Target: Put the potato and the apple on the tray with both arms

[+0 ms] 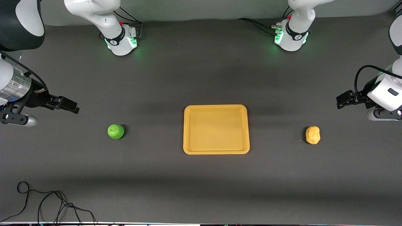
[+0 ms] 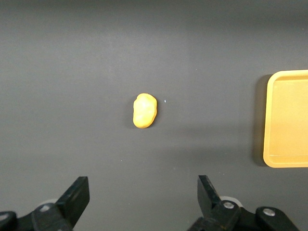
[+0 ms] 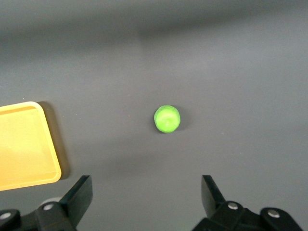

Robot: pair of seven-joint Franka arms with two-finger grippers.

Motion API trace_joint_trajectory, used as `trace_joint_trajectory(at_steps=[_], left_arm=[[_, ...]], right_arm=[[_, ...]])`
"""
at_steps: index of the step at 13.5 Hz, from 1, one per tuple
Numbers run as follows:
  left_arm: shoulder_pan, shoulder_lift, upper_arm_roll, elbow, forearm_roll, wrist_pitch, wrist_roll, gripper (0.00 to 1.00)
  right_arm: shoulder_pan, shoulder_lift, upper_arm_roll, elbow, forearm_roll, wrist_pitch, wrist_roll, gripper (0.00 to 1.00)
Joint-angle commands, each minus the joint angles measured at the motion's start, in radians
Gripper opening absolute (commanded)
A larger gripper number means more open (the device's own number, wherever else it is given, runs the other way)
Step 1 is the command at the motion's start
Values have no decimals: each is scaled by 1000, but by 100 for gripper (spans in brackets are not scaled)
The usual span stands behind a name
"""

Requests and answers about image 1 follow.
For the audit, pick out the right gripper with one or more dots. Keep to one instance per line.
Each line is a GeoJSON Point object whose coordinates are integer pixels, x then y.
{"type": "Point", "coordinates": [37, 98]}

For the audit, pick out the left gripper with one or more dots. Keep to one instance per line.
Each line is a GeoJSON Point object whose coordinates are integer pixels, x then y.
{"type": "Point", "coordinates": [360, 98]}

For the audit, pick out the yellow potato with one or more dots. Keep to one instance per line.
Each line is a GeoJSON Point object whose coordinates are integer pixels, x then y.
{"type": "Point", "coordinates": [312, 135]}

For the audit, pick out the green apple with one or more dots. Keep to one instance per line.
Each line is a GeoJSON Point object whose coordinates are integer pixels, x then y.
{"type": "Point", "coordinates": [115, 131]}

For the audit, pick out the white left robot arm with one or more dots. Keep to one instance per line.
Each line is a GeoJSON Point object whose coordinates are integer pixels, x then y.
{"type": "Point", "coordinates": [298, 18]}

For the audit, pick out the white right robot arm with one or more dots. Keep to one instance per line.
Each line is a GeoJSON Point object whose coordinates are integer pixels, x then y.
{"type": "Point", "coordinates": [103, 18]}

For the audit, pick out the yellow plastic tray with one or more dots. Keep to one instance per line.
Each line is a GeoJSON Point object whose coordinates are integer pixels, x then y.
{"type": "Point", "coordinates": [216, 129]}

